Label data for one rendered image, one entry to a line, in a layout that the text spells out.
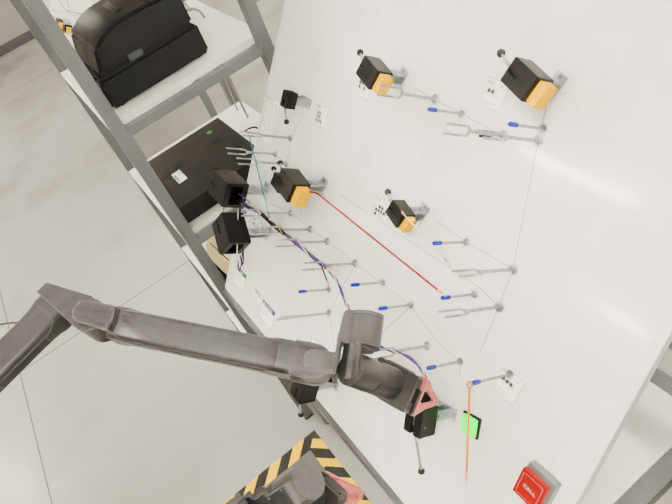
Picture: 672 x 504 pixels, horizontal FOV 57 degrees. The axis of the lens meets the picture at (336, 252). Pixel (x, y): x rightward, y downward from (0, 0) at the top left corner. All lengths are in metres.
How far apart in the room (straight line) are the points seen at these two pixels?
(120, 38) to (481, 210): 1.00
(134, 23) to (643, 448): 1.51
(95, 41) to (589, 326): 1.29
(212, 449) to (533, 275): 1.92
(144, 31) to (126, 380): 1.92
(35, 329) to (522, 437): 0.83
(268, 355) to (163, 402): 2.00
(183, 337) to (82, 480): 2.02
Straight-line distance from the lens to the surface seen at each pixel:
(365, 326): 1.02
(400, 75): 1.27
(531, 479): 1.09
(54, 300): 1.14
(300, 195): 1.38
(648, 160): 0.96
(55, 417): 3.33
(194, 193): 1.89
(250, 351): 1.02
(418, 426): 1.15
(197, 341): 1.05
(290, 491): 0.94
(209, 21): 1.99
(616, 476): 1.45
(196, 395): 2.92
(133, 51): 1.70
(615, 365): 1.00
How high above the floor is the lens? 2.12
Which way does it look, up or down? 42 degrees down
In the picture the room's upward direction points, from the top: 24 degrees counter-clockwise
